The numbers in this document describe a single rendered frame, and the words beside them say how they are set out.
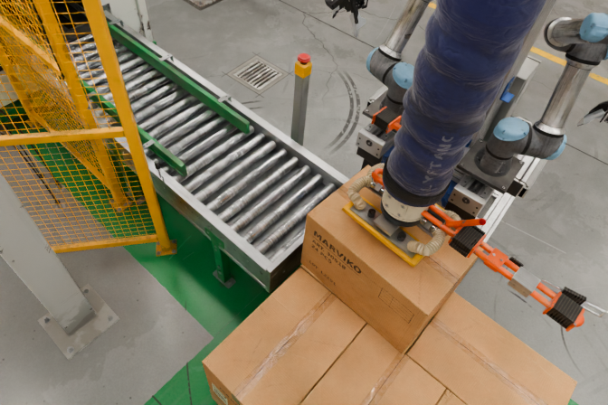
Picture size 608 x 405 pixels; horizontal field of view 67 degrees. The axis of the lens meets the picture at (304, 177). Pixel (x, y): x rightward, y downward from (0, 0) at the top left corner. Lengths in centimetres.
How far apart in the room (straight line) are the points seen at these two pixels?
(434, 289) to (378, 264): 22
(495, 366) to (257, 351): 100
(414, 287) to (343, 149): 184
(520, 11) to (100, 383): 239
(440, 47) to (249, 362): 141
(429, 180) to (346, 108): 236
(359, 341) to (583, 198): 227
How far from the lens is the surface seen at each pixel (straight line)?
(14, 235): 208
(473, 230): 167
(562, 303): 165
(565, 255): 343
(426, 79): 125
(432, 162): 141
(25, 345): 289
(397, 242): 170
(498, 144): 200
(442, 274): 184
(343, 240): 181
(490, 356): 223
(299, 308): 210
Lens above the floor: 246
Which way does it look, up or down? 50 degrees down
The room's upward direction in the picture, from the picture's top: 6 degrees clockwise
